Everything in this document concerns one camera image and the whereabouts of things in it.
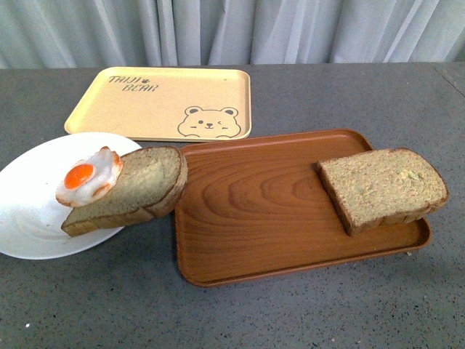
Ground yellow bear tray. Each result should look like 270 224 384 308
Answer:
64 67 251 142

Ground white round plate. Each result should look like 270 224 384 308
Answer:
1 132 139 260

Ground brown wood-grain tray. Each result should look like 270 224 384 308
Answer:
175 129 432 287

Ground grey curtain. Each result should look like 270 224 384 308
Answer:
1 1 464 69

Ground fried egg toy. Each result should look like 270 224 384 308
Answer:
55 146 123 208

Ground bread slice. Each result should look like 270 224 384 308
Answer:
61 146 188 236
316 148 449 236

